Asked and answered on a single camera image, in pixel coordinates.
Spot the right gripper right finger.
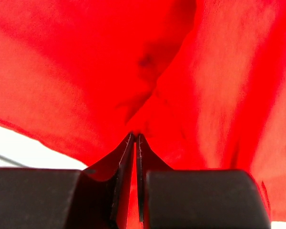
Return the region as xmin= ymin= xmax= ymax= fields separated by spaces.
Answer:
xmin=136 ymin=135 xmax=271 ymax=229

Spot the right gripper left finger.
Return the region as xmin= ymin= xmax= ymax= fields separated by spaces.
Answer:
xmin=0 ymin=133 xmax=135 ymax=229

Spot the red t shirt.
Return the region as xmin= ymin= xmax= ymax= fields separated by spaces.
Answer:
xmin=0 ymin=0 xmax=286 ymax=221

